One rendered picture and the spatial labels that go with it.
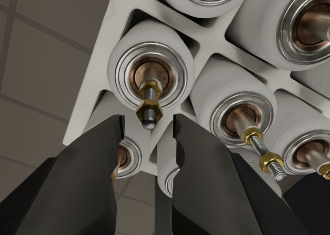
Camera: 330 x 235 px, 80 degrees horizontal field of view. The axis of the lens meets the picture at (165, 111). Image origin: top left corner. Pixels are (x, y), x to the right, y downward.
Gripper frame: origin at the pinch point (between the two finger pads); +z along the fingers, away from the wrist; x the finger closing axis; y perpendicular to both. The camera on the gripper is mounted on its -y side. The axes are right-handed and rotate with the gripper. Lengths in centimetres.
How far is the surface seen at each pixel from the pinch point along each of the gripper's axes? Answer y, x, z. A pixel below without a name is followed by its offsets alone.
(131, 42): -3.0, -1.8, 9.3
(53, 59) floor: 4.8, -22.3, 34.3
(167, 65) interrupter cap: -0.8, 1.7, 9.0
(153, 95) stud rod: 0.2, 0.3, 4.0
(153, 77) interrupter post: -0.4, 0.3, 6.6
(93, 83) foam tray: 3.8, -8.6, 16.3
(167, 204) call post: 30.9, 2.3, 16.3
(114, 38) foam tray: -2.4, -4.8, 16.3
